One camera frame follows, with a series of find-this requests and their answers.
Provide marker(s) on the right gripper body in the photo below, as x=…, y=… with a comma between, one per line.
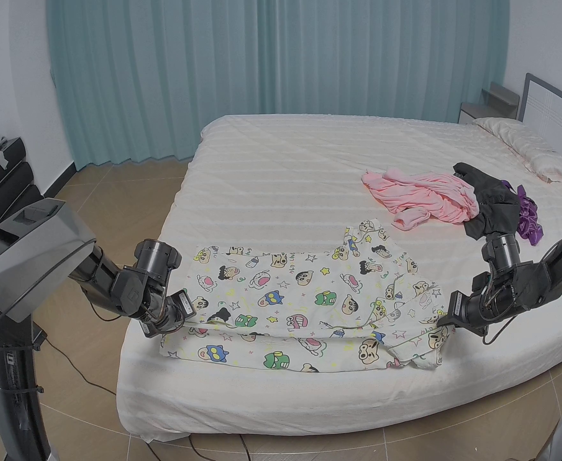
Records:
x=470, y=310

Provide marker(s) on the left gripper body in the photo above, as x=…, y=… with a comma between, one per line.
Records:
x=170, y=317

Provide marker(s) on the white printed pyjama top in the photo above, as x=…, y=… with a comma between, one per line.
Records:
x=310, y=300

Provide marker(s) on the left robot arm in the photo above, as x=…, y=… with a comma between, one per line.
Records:
x=36, y=257

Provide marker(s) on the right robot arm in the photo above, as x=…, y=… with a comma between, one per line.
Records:
x=540, y=281

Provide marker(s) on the dark grey garment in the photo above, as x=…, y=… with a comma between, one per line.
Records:
x=494, y=209

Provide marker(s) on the purple garment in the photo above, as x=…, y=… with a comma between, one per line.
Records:
x=530, y=224

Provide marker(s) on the pink garment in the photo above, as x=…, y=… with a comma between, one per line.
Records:
x=425, y=199

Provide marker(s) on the cream pillow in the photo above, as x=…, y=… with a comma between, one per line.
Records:
x=526, y=147

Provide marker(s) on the bed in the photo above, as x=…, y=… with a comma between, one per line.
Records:
x=286, y=185

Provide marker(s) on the grey white bedside table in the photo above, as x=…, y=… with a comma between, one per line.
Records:
x=478, y=111

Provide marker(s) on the black chest of drawers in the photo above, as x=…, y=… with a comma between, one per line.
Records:
x=7, y=180

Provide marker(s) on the blue-green curtain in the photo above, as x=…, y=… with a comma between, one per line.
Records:
x=262, y=65

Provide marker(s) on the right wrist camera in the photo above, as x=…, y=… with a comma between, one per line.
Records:
x=480, y=284

